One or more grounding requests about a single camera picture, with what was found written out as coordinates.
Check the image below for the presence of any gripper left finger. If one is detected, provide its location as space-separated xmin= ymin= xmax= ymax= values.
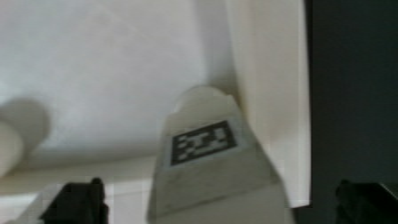
xmin=11 ymin=177 xmax=112 ymax=224

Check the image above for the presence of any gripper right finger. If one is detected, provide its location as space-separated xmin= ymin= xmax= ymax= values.
xmin=336 ymin=180 xmax=398 ymax=224

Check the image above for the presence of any white square table top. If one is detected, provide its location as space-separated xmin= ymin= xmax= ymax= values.
xmin=0 ymin=0 xmax=311 ymax=224

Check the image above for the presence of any white table leg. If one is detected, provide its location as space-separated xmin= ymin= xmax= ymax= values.
xmin=147 ymin=86 xmax=295 ymax=224

